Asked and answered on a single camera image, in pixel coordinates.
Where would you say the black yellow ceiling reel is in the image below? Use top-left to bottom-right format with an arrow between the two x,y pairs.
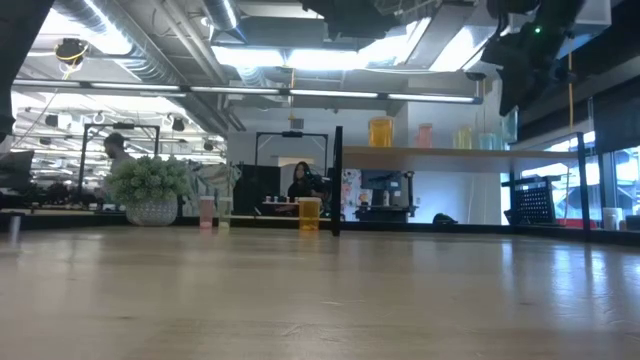
53,37 -> 91,66

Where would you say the grey short post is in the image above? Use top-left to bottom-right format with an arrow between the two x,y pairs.
7,212 -> 24,246

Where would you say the colourful poster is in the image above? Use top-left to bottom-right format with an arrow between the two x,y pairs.
342,168 -> 372,221

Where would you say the white cylinder container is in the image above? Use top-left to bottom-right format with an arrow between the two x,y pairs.
602,206 -> 626,231

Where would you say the black metal gantry frame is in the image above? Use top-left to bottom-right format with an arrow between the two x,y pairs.
77,122 -> 162,199
253,130 -> 330,174

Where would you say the wooden shelf black frame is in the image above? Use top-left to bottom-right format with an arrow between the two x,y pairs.
330,125 -> 592,237

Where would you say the black aluminium frame rail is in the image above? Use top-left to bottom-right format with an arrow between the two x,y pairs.
0,209 -> 540,236
537,225 -> 640,247

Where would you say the dark monitor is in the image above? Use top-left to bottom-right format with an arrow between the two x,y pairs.
0,149 -> 35,191

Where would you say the black desktop machine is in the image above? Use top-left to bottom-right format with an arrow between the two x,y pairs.
353,169 -> 419,224

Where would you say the black monitor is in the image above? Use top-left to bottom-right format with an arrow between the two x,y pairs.
233,163 -> 282,217

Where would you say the person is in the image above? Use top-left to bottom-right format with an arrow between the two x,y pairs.
102,131 -> 135,176
286,160 -> 327,204

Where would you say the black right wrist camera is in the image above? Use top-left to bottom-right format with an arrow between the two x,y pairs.
480,35 -> 516,67

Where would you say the silver ceiling air duct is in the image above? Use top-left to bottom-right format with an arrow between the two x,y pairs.
202,0 -> 250,45

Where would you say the yellow-green medicine bottle white cap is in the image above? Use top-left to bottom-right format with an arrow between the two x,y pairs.
216,195 -> 235,232

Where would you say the large orange medicine bottle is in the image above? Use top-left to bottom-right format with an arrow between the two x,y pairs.
298,196 -> 322,232
368,116 -> 395,149

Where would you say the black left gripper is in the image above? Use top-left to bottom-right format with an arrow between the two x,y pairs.
299,0 -> 401,41

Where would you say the green plant in white pot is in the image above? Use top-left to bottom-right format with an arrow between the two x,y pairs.
102,154 -> 196,228

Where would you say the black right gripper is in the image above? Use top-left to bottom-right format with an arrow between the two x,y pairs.
482,0 -> 586,117

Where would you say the black mesh panel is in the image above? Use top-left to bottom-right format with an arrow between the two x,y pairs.
502,174 -> 561,227

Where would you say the pale draped cloth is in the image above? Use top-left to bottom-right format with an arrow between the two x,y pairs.
192,162 -> 242,217

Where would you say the long white light tube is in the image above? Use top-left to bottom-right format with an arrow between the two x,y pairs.
12,78 -> 484,105

